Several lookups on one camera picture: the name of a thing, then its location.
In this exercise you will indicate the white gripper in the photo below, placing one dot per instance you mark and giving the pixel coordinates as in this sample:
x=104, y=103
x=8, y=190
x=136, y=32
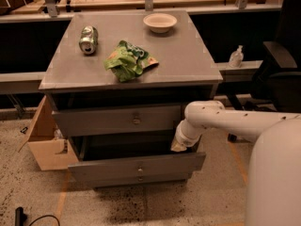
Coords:
x=182, y=139

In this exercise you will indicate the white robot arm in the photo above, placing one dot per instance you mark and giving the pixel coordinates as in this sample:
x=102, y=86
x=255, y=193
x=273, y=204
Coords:
x=273, y=196

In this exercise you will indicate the grey top drawer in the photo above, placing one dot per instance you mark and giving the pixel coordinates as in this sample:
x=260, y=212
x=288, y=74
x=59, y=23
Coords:
x=117, y=120

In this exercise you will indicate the grey drawer cabinet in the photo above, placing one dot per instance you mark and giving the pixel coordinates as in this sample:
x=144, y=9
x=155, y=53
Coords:
x=185, y=72

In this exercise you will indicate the open cardboard box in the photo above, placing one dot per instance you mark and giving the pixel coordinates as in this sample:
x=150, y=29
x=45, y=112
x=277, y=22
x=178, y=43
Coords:
x=50, y=149

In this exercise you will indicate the green crumpled chip bag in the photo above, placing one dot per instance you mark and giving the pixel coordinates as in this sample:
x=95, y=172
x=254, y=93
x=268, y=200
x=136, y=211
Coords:
x=129, y=61

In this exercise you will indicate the clear sanitizer pump bottle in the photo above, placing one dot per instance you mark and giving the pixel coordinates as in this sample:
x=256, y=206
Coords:
x=236, y=57

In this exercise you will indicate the black office chair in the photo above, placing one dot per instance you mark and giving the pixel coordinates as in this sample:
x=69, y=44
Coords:
x=278, y=79

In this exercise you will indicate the white paper bowl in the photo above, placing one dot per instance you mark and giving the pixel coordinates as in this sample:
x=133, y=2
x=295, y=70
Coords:
x=159, y=22

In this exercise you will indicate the crushed silver soda can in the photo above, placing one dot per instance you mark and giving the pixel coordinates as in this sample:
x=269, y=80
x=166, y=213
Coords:
x=89, y=40

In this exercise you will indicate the grey metal rail shelf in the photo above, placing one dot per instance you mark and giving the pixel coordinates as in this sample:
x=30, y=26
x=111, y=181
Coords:
x=20, y=83

